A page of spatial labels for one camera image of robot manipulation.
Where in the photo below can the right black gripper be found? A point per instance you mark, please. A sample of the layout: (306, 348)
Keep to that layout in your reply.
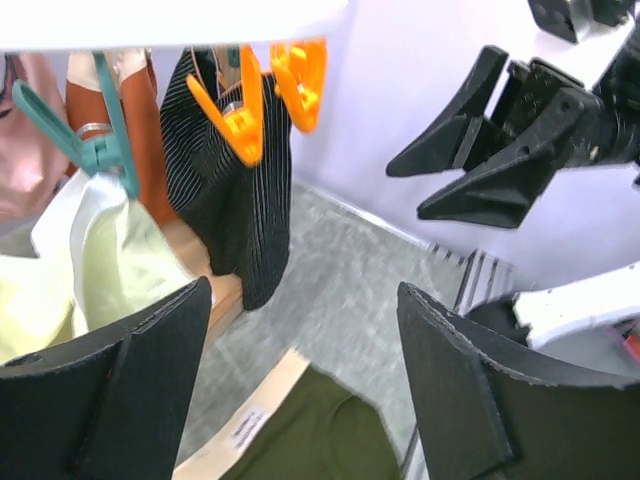
(543, 122)

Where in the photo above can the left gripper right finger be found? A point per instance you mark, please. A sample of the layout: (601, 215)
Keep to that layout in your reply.
(489, 408)

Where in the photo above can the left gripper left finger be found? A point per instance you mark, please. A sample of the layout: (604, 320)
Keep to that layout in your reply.
(111, 404)

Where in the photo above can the olive green underwear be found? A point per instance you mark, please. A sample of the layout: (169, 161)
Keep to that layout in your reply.
(300, 423)

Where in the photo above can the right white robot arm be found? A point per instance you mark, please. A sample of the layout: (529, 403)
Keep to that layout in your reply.
(538, 318)

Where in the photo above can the pale green hanging underwear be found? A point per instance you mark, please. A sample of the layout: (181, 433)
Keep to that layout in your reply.
(92, 258)

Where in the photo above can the black striped hanging underwear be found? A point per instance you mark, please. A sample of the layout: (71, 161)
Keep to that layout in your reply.
(241, 214)

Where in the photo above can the pink hanging underwear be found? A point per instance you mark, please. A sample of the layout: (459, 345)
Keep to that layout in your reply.
(31, 165)

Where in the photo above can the rust orange hanging underwear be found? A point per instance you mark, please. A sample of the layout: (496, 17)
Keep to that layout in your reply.
(134, 76)

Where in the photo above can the white round clip hanger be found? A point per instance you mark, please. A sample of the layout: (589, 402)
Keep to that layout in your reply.
(95, 25)

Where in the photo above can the wooden clothes rack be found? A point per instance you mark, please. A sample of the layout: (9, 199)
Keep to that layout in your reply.
(227, 290)

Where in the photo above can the aluminium mounting rail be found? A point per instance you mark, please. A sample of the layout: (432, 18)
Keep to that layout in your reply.
(484, 277)

